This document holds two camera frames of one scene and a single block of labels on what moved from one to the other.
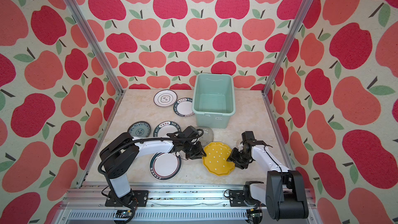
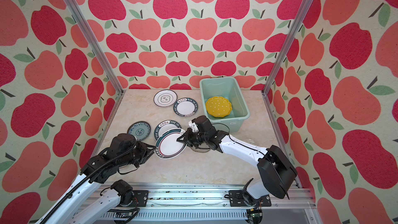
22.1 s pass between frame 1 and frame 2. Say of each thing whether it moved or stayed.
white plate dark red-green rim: moved
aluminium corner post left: stayed
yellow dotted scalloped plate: moved
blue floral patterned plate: stayed
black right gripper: moved
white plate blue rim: stayed
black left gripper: moved
